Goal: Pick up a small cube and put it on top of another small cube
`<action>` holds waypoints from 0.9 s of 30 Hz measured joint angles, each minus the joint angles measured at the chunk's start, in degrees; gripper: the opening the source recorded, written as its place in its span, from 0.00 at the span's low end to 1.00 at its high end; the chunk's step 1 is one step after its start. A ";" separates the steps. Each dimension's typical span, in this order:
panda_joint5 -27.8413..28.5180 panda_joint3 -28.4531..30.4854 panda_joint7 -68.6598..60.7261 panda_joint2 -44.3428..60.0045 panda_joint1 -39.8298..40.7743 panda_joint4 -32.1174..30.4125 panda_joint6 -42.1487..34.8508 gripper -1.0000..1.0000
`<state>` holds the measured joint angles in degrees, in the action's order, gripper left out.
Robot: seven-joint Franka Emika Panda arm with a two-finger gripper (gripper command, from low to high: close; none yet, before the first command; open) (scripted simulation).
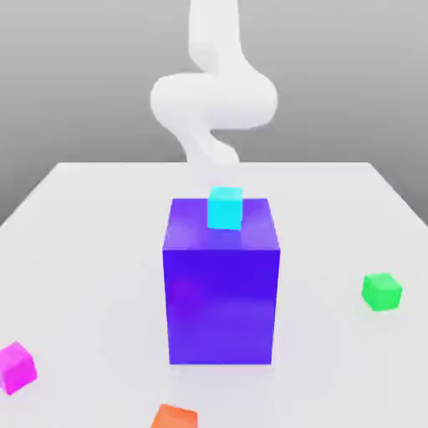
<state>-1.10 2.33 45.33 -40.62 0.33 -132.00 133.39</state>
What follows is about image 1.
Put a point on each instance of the small magenta cube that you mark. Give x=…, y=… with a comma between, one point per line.
x=16, y=367

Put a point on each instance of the small green cube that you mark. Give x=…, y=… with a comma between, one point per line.
x=382, y=292

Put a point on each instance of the large purple box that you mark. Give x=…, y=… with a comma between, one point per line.
x=220, y=301

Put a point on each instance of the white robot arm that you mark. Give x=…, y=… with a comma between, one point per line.
x=214, y=100

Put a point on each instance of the small cyan cube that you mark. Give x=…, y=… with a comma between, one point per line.
x=224, y=210

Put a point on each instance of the small orange cube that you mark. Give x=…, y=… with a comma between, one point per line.
x=174, y=418

